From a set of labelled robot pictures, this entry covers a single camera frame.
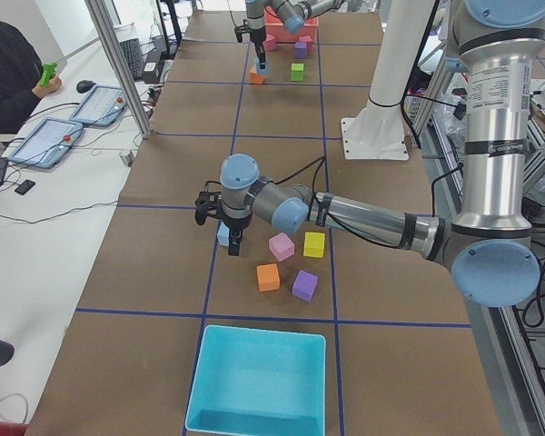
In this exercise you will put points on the blue teach pendant far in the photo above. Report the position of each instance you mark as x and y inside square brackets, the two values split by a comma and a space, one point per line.
[100, 107]

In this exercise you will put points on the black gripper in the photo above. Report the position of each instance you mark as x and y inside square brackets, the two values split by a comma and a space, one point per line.
[257, 42]
[232, 223]

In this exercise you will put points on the black keyboard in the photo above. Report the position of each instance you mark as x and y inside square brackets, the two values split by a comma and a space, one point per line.
[132, 53]

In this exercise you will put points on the person in black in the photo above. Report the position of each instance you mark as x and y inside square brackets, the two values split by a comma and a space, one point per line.
[21, 70]

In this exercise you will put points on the magenta foam block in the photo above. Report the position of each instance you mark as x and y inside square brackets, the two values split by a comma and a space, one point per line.
[270, 43]

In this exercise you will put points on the pink lilac foam block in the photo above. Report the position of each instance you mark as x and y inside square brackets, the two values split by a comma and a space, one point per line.
[281, 247]

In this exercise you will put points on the green foam block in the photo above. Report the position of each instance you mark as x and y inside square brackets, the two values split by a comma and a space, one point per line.
[297, 72]

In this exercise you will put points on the black computer mouse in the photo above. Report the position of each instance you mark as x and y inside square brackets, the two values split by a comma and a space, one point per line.
[84, 86]

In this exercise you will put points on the purple foam block right side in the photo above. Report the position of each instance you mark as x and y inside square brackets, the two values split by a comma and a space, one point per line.
[300, 50]

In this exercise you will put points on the yellow foam block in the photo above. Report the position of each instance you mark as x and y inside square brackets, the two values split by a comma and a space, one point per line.
[314, 245]

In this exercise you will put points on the aluminium frame post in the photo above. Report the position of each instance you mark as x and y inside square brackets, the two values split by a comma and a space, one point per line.
[105, 29]

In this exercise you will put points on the purple foam block left side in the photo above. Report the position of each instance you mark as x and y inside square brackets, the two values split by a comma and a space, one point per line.
[304, 285]

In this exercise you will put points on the orange foam block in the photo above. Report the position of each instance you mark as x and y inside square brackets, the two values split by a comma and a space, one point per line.
[268, 277]
[255, 77]

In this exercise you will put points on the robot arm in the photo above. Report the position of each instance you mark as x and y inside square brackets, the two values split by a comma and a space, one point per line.
[486, 247]
[292, 15]

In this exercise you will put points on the orange foam block left side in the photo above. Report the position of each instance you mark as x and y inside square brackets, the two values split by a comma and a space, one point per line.
[268, 277]

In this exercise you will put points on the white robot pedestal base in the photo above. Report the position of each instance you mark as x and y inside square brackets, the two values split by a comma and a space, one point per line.
[377, 132]

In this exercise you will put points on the blue teach pendant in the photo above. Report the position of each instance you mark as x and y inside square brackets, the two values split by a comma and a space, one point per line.
[100, 107]
[47, 144]

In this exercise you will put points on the purple foam block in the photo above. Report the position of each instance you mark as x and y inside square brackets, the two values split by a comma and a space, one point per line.
[304, 285]
[300, 50]

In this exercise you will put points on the blue teach pendant near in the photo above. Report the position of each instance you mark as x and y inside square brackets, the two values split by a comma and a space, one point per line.
[47, 144]

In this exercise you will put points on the black smartphone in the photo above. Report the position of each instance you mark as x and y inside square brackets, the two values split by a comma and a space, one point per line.
[24, 187]

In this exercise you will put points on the light blue plastic bin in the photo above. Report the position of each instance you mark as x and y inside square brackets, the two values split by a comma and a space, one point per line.
[258, 382]

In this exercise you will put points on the green handheld tool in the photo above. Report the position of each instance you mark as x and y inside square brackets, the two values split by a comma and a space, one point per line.
[49, 72]

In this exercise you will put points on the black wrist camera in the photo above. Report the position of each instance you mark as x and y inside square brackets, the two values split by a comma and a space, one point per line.
[208, 205]

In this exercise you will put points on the orange foam block right side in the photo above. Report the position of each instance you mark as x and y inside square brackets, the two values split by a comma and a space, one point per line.
[255, 77]

